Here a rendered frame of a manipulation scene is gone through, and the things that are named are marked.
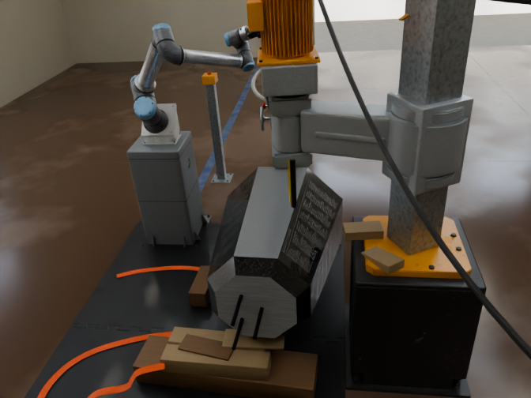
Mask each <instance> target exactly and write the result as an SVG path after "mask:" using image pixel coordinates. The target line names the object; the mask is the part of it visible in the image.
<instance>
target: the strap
mask: <svg viewBox="0 0 531 398"><path fill-rule="evenodd" d="M199 269H200V267H195V266H163V267H154V268H143V269H137V270H133V271H129V272H124V273H120V274H117V278H120V277H124V276H129V275H133V274H137V273H142V272H154V271H162V270H193V271H198V270H199ZM171 333H172V332H158V333H153V334H147V335H142V336H135V337H131V338H128V339H124V340H119V341H115V342H113V343H109V344H105V345H103V346H100V347H96V348H94V349H92V350H90V351H86V352H85V353H83V354H81V355H79V356H77V357H76V358H74V359H72V360H71V361H69V362H68V363H67V364H66V365H64V366H63V367H62V368H60V369H59V370H58V371H57V372H56V373H55V374H54V375H53V376H52V377H51V378H50V379H49V381H48V382H47V383H46V384H45V386H44V387H43V388H42V390H41V391H40V394H39V395H38V397H37V398H45V397H46V395H47V393H48V391H49V390H50V388H51V386H52V385H53V384H54V383H55V382H56V381H57V380H58V379H59V378H60V377H61V376H62V374H64V373H65V372H66V371H67V370H68V369H69V368H70V367H71V366H73V365H74V364H76V363H78V362H80V361H81V360H82V359H85V358H87V357H89V356H91V355H94V354H96V353H98V352H101V351H105V350H107V349H110V348H113V347H118V346H121V345H124V344H131V343H134V342H138V341H143V340H147V339H148V337H149V335H154V336H166V337H170V335H171ZM164 369H165V366H164V363H158V364H154V365H150V366H144V367H142V368H139V369H137V370H135V371H134V373H133V374H132V376H131V378H130V380H129V382H128V383H126V384H124V385H119V386H113V387H107V388H103V389H99V390H96V391H95V392H93V393H92V394H91V395H90V396H89V397H88V398H97V397H98V396H103V395H107V394H114V393H119V392H124V391H126V390H128V389H129V388H130V387H131V385H132V384H133V382H134V379H135V378H136V377H137V376H139V375H141V374H146V373H149V372H153V371H157V370H164Z"/></svg>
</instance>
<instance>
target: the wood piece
mask: <svg viewBox="0 0 531 398"><path fill-rule="evenodd" d="M342 231H343V234H344V237H345V241H352V240H366V239H381V238H383V235H384V230H383V228H382V225H381V223H380V220H379V221H364V222H350V223H343V227H342Z"/></svg>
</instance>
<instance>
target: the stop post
mask: <svg viewBox="0 0 531 398"><path fill-rule="evenodd" d="M201 78H202V84H205V88H206V95H207V101H208V108H209V119H210V125H211V132H212V138H213V150H214V156H215V162H216V169H217V172H216V173H215V174H214V176H213V179H212V181H211V183H230V181H231V180H232V176H233V175H234V174H226V167H225V160H224V147H223V141H222V133H221V127H220V114H219V107H218V100H217V87H216V83H217V82H218V78H217V73H211V74H207V73H204V74H203V75H202V76H201Z"/></svg>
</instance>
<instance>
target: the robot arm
mask: <svg viewBox="0 0 531 398"><path fill-rule="evenodd" d="M152 32H153V37H152V41H151V44H150V47H149V50H148V53H147V55H146V58H145V61H144V64H143V66H142V69H141V72H140V74H138V75H135V76H133V77H132V78H131V80H130V87H131V90H132V93H133V97H134V112H135V114H136V115H137V116H138V117H139V118H140V120H142V121H143V125H144V127H145V128H146V129H147V130H148V131H149V132H150V133H160V132H162V131H163V130H165V128H166V127H167V125H168V116H167V114H166V113H165V112H164V111H162V110H161V109H159V108H158V106H157V104H156V98H155V95H154V90H155V87H156V82H155V80H156V77H157V74H158V73H159V71H160V67H161V65H162V63H163V60H164V59H165V60H166V61H168V62H170V63H171V64H174V65H177V66H181V65H182V64H183V63H189V64H198V65H208V66H227V67H237V68H242V70H243V71H244V72H248V71H251V70H252V69H253V68H254V67H255V64H254V59H253V57H252V54H251V51H250V49H251V45H250V43H249V42H248V40H249V39H253V38H255V37H258V38H261V32H249V30H248V26H243V27H241V28H237V29H235V30H232V31H230V32H226V33H225V34H224V41H225V43H226V45H227V46H228V47H230V46H233V47H234V48H235V49H236V50H237V53H238V54H228V53H220V52H212V51H196V50H188V49H183V47H182V46H178V45H176V44H175V41H174V37H173V34H172V30H171V26H170V25H169V24H165V23H159V24H155V25H154V26H153V29H152Z"/></svg>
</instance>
